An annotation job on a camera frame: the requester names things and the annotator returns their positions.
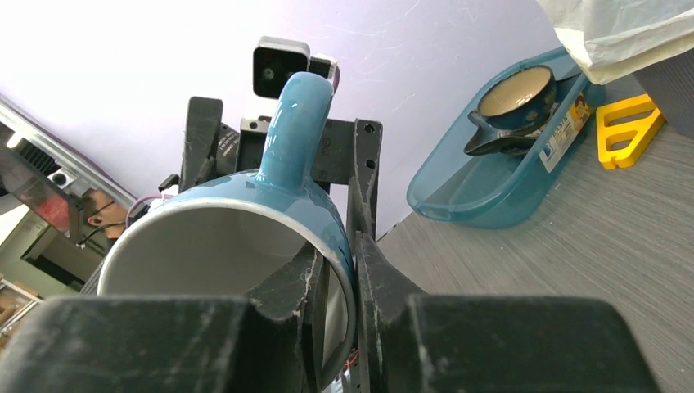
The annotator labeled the white trash bag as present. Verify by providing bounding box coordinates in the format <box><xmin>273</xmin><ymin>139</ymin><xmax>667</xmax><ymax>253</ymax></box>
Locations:
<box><xmin>539</xmin><ymin>0</ymin><xmax>693</xmax><ymax>85</ymax></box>

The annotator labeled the yellow plastic holder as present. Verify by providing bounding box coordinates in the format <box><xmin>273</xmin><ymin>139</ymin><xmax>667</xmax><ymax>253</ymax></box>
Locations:
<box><xmin>596</xmin><ymin>93</ymin><xmax>665</xmax><ymax>170</ymax></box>

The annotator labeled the grey trash bin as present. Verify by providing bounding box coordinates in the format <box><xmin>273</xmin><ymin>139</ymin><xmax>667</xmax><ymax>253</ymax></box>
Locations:
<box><xmin>633</xmin><ymin>49</ymin><xmax>693</xmax><ymax>138</ymax></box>

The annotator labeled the blue floral mug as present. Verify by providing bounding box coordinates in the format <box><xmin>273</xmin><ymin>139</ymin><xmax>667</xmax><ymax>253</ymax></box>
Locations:
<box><xmin>97</xmin><ymin>72</ymin><xmax>357</xmax><ymax>385</ymax></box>

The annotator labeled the person behind enclosure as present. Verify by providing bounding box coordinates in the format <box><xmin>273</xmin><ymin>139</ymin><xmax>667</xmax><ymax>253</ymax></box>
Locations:
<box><xmin>82</xmin><ymin>190</ymin><xmax>128</xmax><ymax>243</ymax></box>

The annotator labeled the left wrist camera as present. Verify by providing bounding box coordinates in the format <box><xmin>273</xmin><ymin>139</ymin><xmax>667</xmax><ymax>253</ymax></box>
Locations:
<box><xmin>252</xmin><ymin>36</ymin><xmax>340</xmax><ymax>99</ymax></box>

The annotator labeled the teal transparent plastic tub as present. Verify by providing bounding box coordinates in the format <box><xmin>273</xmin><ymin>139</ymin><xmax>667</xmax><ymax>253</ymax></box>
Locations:
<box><xmin>407</xmin><ymin>47</ymin><xmax>606</xmax><ymax>229</ymax></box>

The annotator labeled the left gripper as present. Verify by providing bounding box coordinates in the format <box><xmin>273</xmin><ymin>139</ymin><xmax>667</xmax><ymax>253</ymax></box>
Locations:
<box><xmin>179</xmin><ymin>97</ymin><xmax>382</xmax><ymax>242</ymax></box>

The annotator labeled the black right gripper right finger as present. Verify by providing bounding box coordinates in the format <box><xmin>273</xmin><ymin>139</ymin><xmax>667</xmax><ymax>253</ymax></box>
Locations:
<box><xmin>354</xmin><ymin>233</ymin><xmax>659</xmax><ymax>392</ymax></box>

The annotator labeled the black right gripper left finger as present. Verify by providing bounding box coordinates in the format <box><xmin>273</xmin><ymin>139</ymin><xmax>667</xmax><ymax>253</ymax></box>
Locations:
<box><xmin>1</xmin><ymin>246</ymin><xmax>326</xmax><ymax>392</ymax></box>

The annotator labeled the blue star-shaped plate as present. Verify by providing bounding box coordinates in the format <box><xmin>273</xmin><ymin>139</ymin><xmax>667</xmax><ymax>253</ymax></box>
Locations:
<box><xmin>464</xmin><ymin>74</ymin><xmax>579</xmax><ymax>156</ymax></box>

